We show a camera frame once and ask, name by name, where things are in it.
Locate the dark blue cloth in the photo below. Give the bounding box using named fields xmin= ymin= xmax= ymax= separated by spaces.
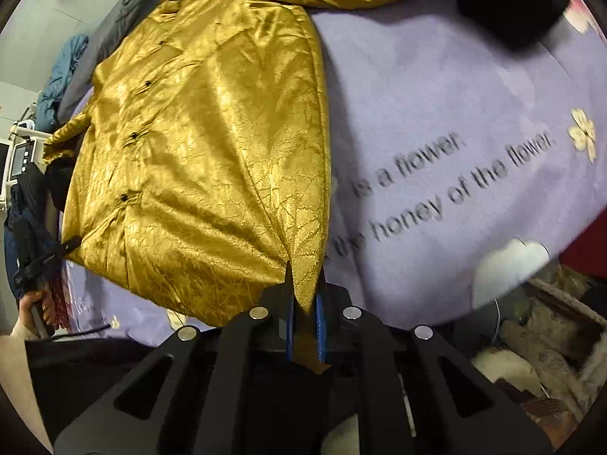
xmin=5 ymin=163 xmax=64 ymax=295

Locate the black fluffy cloth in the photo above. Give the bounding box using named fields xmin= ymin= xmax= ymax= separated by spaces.
xmin=436 ymin=0 xmax=570 ymax=51

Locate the grey padded jacket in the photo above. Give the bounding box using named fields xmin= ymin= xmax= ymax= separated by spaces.
xmin=57 ymin=0 xmax=196 ymax=124

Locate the red cloth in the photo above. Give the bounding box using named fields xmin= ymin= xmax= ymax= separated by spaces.
xmin=560 ymin=230 xmax=607 ymax=291

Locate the golden satin shirt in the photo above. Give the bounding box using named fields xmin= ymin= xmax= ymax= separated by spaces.
xmin=42 ymin=0 xmax=432 ymax=373

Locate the cluttered wooden box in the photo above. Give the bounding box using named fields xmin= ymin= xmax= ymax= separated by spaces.
xmin=474 ymin=265 xmax=607 ymax=437

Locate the person's left hand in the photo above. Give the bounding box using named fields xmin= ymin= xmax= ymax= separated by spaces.
xmin=18 ymin=289 xmax=58 ymax=338

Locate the white appliance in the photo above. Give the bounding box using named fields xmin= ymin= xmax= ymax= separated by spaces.
xmin=0 ymin=121 xmax=48 ymax=209

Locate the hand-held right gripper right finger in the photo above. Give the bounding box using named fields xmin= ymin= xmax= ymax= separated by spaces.
xmin=313 ymin=285 xmax=555 ymax=455

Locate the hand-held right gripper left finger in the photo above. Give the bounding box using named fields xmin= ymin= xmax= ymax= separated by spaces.
xmin=52 ymin=284 xmax=297 ymax=455

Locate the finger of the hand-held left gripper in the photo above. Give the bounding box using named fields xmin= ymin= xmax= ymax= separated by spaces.
xmin=13 ymin=236 xmax=82 ymax=290

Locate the white cable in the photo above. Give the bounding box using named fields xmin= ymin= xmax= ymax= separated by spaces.
xmin=491 ymin=298 xmax=504 ymax=344

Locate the purple floral blanket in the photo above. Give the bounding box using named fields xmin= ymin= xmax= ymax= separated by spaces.
xmin=61 ymin=0 xmax=607 ymax=348

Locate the blue padded jacket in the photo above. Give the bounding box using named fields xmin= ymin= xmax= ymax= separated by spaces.
xmin=37 ymin=34 xmax=90 ymax=133

